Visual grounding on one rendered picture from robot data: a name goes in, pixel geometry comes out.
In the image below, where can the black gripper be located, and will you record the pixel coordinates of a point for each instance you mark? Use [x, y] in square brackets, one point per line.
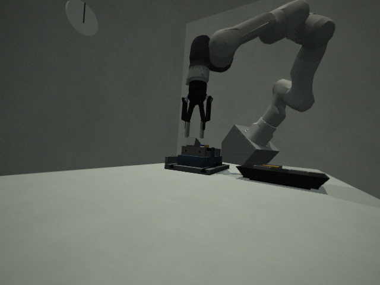
[197, 95]

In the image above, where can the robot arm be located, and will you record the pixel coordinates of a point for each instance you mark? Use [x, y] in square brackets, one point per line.
[291, 21]

